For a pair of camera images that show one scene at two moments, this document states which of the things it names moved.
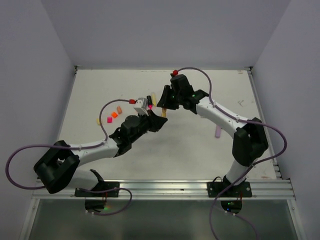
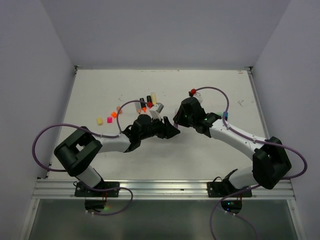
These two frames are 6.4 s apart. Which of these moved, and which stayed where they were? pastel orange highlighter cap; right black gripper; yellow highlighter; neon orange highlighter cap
Moved: right black gripper
Stayed: yellow highlighter; pastel orange highlighter cap; neon orange highlighter cap
